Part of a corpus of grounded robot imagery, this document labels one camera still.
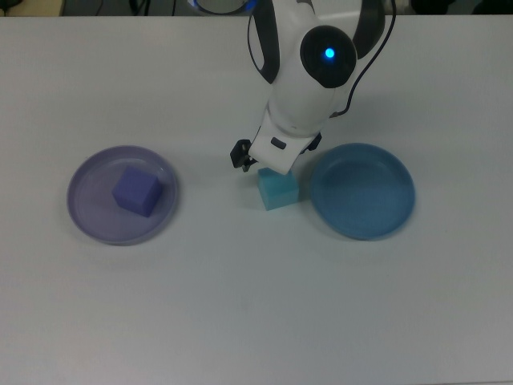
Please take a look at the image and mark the purple foam cube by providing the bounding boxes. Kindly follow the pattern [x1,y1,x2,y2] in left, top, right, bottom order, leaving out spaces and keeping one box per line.
[111,165,165,219]

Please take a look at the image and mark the cyan foam cube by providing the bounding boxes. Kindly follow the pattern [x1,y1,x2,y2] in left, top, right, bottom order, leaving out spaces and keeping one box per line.
[256,167,300,212]

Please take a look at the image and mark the blue round plate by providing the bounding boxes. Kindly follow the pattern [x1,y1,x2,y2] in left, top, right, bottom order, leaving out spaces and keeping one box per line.
[309,142,417,241]

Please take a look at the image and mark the purple round plate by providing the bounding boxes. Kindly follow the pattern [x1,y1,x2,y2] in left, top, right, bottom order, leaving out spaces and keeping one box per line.
[66,144,180,247]

